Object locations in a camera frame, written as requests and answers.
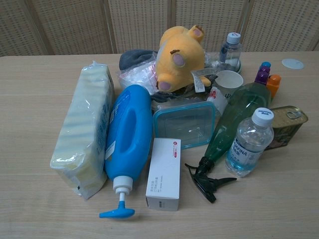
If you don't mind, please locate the yellow sponge pack in plastic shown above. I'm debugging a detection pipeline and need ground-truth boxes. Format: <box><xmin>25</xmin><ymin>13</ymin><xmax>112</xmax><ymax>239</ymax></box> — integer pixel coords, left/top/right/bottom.
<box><xmin>49</xmin><ymin>60</ymin><xmax>116</xmax><ymax>201</ymax></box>

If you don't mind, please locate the clear container with teal lid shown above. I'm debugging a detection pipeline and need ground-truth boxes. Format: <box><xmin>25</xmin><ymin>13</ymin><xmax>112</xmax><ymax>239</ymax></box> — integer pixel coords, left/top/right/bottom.
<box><xmin>152</xmin><ymin>101</ymin><xmax>222</xmax><ymax>150</ymax></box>

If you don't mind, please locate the blue pump detergent bottle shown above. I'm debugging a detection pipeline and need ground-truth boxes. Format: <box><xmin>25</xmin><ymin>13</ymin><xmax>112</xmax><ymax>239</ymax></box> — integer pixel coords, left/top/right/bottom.
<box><xmin>99</xmin><ymin>84</ymin><xmax>153</xmax><ymax>219</ymax></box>

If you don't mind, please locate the clear zip bags stack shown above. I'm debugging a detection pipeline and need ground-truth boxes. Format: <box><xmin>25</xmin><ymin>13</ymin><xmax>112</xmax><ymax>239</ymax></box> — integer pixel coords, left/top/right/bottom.
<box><xmin>118</xmin><ymin>51</ymin><xmax>161</xmax><ymax>96</ymax></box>

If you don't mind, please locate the white cardboard box red logo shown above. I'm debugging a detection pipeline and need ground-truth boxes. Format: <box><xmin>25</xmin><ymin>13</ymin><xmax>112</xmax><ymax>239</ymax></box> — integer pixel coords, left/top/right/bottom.
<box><xmin>145</xmin><ymin>137</ymin><xmax>182</xmax><ymax>211</ymax></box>

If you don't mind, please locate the small white tube red print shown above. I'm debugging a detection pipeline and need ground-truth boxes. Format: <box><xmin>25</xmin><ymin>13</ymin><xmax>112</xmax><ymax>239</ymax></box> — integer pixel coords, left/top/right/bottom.
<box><xmin>205</xmin><ymin>91</ymin><xmax>228</xmax><ymax>110</ymax></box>

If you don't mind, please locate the grey knit beanie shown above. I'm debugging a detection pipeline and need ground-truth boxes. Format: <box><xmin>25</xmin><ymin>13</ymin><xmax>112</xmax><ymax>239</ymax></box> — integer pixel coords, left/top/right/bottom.
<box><xmin>118</xmin><ymin>49</ymin><xmax>159</xmax><ymax>74</ymax></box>

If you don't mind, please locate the yellow plush toy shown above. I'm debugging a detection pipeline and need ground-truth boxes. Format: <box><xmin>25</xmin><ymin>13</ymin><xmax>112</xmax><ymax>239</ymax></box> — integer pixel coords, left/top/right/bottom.
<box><xmin>154</xmin><ymin>24</ymin><xmax>212</xmax><ymax>94</ymax></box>

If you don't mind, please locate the black item in clear bag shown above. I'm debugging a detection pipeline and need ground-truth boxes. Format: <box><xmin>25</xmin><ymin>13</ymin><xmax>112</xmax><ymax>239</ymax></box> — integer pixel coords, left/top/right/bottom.
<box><xmin>184</xmin><ymin>51</ymin><xmax>237</xmax><ymax>94</ymax></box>

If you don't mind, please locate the green spray bottle black trigger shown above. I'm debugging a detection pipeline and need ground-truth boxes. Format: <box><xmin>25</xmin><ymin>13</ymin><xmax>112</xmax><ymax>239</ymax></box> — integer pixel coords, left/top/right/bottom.
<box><xmin>184</xmin><ymin>82</ymin><xmax>272</xmax><ymax>204</ymax></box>

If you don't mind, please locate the white paper cup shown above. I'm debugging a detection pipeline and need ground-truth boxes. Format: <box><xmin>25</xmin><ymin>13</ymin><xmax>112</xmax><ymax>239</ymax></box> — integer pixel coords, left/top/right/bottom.
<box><xmin>215</xmin><ymin>70</ymin><xmax>244</xmax><ymax>100</ymax></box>

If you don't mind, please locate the Aquafina water bottle with label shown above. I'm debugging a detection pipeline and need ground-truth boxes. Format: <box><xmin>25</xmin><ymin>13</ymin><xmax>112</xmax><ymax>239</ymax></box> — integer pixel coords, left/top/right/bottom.
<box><xmin>225</xmin><ymin>107</ymin><xmax>275</xmax><ymax>178</ymax></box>

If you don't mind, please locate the wooden folding screen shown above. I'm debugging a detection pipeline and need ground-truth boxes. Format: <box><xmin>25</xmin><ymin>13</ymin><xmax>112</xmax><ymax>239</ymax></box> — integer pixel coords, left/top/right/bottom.
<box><xmin>0</xmin><ymin>0</ymin><xmax>319</xmax><ymax>58</ymax></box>

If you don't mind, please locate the clear water bottle without label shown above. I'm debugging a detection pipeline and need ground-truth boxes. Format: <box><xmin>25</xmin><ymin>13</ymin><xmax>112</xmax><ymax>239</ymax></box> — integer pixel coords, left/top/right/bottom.
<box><xmin>218</xmin><ymin>32</ymin><xmax>243</xmax><ymax>73</ymax></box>

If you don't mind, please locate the purple cap bottle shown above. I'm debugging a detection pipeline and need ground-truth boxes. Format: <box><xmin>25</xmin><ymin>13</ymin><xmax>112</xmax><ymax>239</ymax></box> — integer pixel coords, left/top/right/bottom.
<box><xmin>253</xmin><ymin>62</ymin><xmax>272</xmax><ymax>85</ymax></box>

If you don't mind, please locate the orange cap bottle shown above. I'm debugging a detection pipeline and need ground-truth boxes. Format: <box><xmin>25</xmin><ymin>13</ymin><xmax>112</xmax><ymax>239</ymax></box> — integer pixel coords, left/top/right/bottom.
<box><xmin>266</xmin><ymin>74</ymin><xmax>282</xmax><ymax>99</ymax></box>

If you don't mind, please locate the rectangular tin can pull tab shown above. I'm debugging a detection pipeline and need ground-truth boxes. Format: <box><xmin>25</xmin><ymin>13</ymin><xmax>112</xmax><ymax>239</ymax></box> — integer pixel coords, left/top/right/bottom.
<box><xmin>264</xmin><ymin>106</ymin><xmax>309</xmax><ymax>150</ymax></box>

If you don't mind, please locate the white round table grommet cover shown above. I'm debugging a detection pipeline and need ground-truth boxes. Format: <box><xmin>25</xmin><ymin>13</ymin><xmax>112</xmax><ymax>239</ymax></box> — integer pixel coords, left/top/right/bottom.
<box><xmin>281</xmin><ymin>58</ymin><xmax>306</xmax><ymax>69</ymax></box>

